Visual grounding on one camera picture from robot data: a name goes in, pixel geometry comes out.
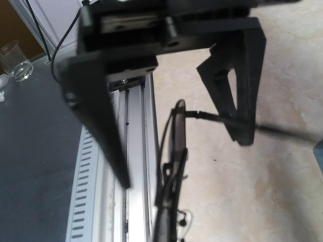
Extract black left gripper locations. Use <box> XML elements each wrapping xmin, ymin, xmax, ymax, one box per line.
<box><xmin>77</xmin><ymin>1</ymin><xmax>266</xmax><ymax>83</ymax></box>

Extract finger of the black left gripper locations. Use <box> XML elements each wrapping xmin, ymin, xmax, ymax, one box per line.
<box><xmin>59</xmin><ymin>52</ymin><xmax>131</xmax><ymax>189</ymax></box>
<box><xmin>197</xmin><ymin>30</ymin><xmax>266</xmax><ymax>146</ymax></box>

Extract black frame sunglasses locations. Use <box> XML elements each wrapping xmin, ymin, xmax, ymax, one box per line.
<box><xmin>151</xmin><ymin>99</ymin><xmax>255</xmax><ymax>242</ymax></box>

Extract blue-grey hard glasses case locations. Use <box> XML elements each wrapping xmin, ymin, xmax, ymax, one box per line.
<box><xmin>313</xmin><ymin>140</ymin><xmax>323</xmax><ymax>173</ymax></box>

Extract clear drinking glass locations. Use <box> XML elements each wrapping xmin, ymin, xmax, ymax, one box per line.
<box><xmin>1</xmin><ymin>40</ymin><xmax>34</xmax><ymax>82</ymax></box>

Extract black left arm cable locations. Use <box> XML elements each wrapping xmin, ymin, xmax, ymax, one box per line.
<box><xmin>26</xmin><ymin>0</ymin><xmax>80</xmax><ymax>81</ymax></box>

